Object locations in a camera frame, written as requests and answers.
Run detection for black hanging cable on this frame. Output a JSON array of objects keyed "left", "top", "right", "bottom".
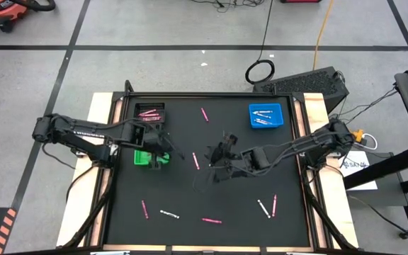
[{"left": 244, "top": 0, "right": 276, "bottom": 85}]

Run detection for black plastic basket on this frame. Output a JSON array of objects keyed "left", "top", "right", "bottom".
[{"left": 133, "top": 102, "right": 167, "bottom": 125}]

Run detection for black vacuum hose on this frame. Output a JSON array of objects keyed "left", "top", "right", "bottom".
[{"left": 11, "top": 0, "right": 57, "bottom": 12}]

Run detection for black table mat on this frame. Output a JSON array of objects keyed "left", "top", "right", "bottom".
[{"left": 105, "top": 96, "right": 311, "bottom": 248}]

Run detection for blue plastic basket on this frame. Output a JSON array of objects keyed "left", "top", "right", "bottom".
[{"left": 248, "top": 102, "right": 285, "bottom": 130}]

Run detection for black metal table frame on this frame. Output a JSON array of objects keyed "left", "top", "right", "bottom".
[{"left": 57, "top": 79, "right": 359, "bottom": 255}]

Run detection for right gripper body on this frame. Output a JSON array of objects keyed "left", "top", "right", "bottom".
[{"left": 214, "top": 143, "right": 244, "bottom": 181}]

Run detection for black computer tower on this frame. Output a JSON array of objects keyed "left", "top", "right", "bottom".
[{"left": 252, "top": 66, "right": 350, "bottom": 115}]

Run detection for tangled black cables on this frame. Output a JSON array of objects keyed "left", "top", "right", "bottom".
[{"left": 189, "top": 0, "right": 266, "bottom": 13}]

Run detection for white paper sheet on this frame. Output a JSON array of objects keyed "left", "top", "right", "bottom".
[{"left": 337, "top": 151, "right": 379, "bottom": 191}]

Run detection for yellow extension cable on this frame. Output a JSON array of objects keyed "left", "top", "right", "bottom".
[{"left": 311, "top": 0, "right": 334, "bottom": 71}]

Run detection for green plastic basket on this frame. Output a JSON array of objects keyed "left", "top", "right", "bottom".
[{"left": 133, "top": 149, "right": 171, "bottom": 167}]

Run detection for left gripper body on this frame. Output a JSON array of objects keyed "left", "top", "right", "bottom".
[{"left": 142, "top": 127, "right": 172, "bottom": 159}]

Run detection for black floor cable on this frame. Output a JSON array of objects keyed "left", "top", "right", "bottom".
[{"left": 347, "top": 194, "right": 408, "bottom": 246}]

